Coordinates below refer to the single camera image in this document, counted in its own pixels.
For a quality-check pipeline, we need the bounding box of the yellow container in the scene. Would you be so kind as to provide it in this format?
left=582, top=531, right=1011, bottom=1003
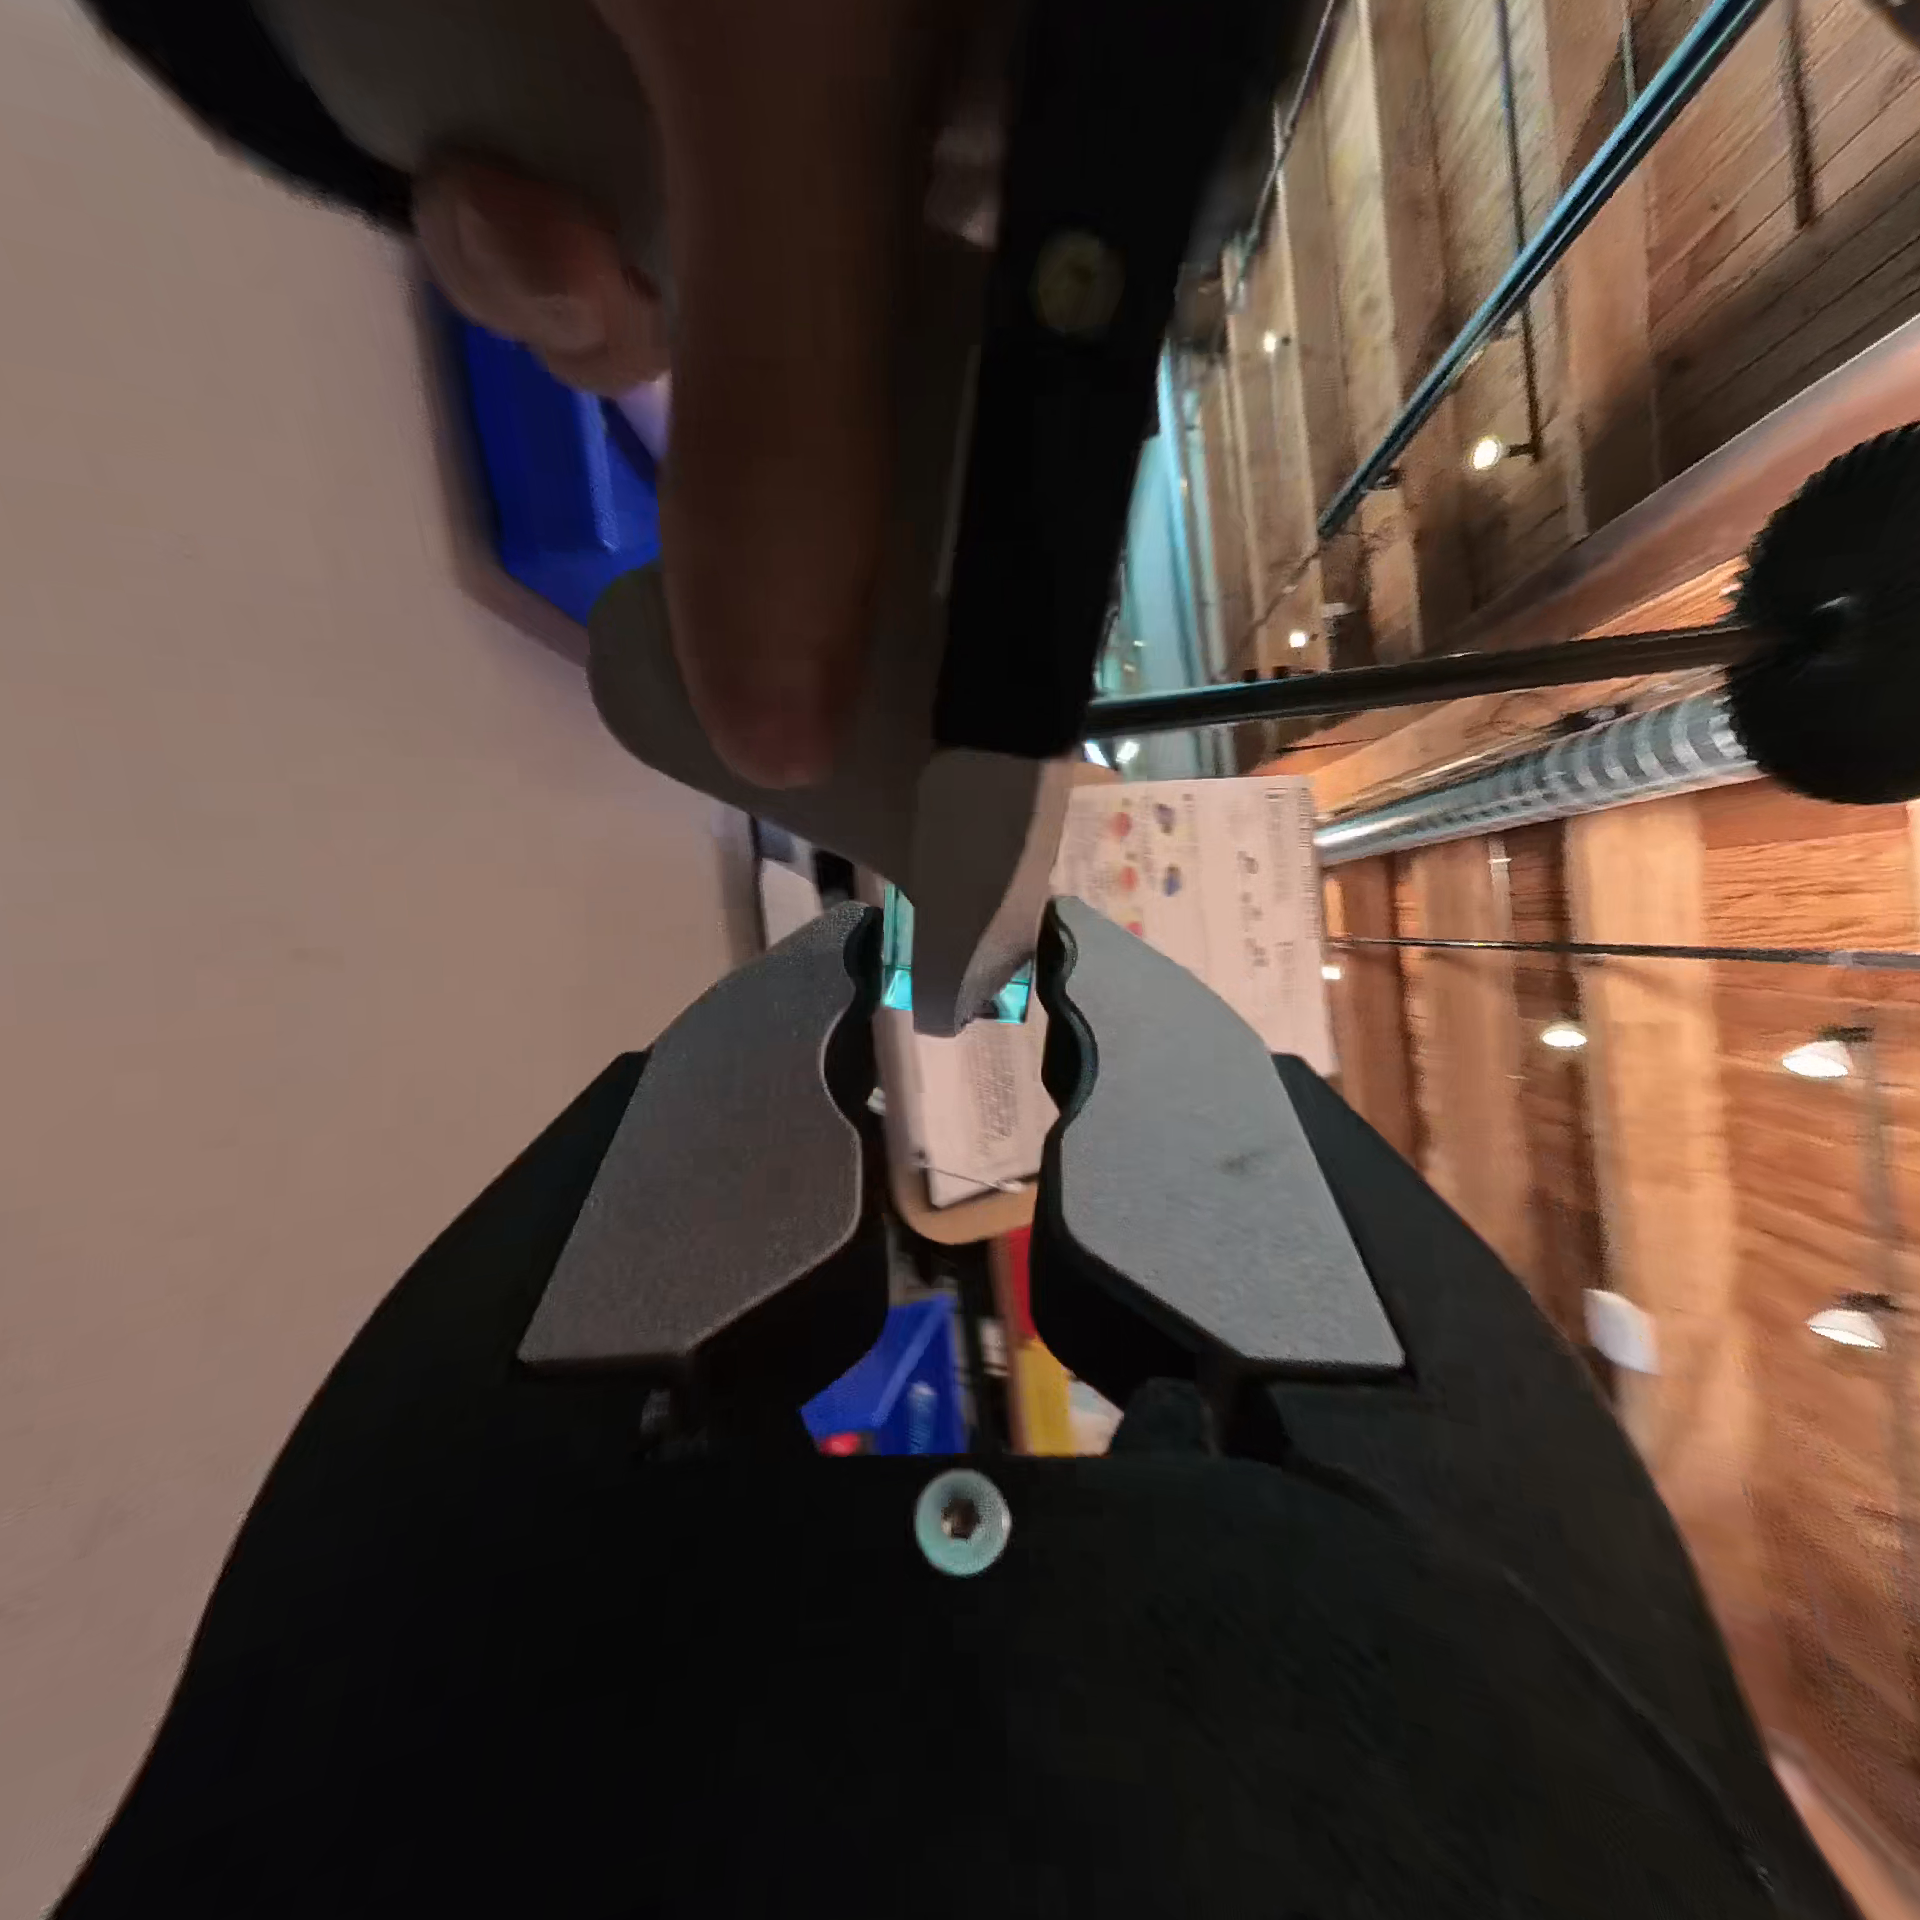
left=1016, top=1317, right=1085, bottom=1460

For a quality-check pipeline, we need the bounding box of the blue storage bin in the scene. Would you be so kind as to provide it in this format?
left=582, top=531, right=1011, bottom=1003
left=799, top=1293, right=970, bottom=1460
left=422, top=280, right=672, bottom=626

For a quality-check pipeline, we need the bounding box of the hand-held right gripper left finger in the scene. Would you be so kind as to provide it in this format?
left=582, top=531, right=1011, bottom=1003
left=517, top=901, right=891, bottom=1396

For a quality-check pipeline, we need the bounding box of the clear teal glass cube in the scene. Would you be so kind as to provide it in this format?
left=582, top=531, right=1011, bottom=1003
left=879, top=882, right=1039, bottom=1029

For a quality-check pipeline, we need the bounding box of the black round knob on rod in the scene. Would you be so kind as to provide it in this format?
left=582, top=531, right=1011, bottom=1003
left=1077, top=422, right=1920, bottom=806

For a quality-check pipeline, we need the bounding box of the silver ventilation duct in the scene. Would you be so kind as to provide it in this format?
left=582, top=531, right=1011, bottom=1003
left=1310, top=701, right=1760, bottom=868

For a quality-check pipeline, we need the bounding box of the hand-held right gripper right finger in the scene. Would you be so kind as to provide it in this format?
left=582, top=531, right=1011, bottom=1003
left=1030, top=895, right=1407, bottom=1395

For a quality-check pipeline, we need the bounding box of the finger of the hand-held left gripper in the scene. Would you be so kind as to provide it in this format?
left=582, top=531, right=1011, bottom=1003
left=584, top=560, right=1091, bottom=1040

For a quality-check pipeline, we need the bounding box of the printed instruction sheet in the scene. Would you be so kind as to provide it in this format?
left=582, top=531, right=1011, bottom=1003
left=883, top=778, right=1338, bottom=1214

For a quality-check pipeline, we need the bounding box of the person's left hand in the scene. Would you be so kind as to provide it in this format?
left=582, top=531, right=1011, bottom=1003
left=409, top=0, right=1023, bottom=792

